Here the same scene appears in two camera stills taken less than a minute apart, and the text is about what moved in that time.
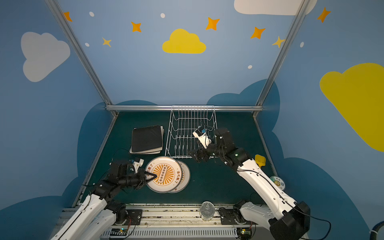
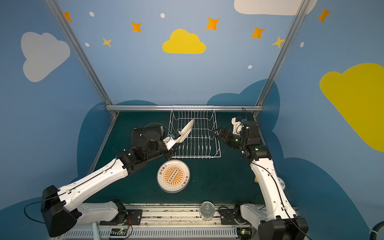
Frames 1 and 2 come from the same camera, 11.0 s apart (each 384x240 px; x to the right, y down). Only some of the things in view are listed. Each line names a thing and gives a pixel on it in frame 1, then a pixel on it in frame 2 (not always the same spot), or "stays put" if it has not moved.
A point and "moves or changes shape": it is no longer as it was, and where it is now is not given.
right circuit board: x=244 y=233 stays put
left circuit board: x=119 y=232 stays put
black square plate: x=146 y=138 stays put
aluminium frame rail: x=182 y=108 stays put
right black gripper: x=202 y=153 → x=226 y=135
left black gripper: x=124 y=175 → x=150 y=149
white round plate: x=169 y=173 moves or changes shape
